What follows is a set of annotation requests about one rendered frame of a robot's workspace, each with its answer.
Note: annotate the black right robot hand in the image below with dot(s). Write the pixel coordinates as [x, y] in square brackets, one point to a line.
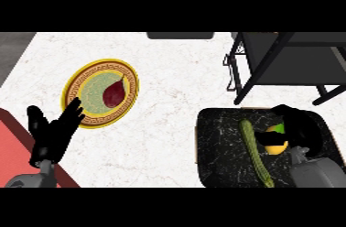
[298, 127]

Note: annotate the dark red onion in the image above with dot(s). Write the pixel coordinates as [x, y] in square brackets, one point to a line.
[114, 93]

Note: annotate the black tiered shelf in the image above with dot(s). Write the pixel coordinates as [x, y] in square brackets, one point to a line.
[288, 66]

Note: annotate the long green cucumber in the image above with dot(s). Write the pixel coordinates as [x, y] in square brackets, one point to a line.
[254, 153]

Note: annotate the small green fruit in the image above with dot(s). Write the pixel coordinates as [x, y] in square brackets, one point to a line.
[279, 127]

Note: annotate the dark grey flat block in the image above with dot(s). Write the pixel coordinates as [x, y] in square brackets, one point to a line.
[180, 35]

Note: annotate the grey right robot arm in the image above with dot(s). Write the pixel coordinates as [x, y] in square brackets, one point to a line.
[315, 169]

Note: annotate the gold patterned round plate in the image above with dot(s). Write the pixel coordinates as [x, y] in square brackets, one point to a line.
[100, 93]

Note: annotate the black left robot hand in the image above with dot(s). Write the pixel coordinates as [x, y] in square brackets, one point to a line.
[49, 136]

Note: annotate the black marble tray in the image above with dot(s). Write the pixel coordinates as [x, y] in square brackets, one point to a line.
[233, 151]

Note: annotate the red placemat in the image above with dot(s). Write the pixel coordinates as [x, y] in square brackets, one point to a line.
[22, 157]

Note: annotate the yellow lemon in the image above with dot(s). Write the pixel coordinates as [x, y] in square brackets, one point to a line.
[275, 149]

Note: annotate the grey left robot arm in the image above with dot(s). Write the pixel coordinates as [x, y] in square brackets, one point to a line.
[34, 175]

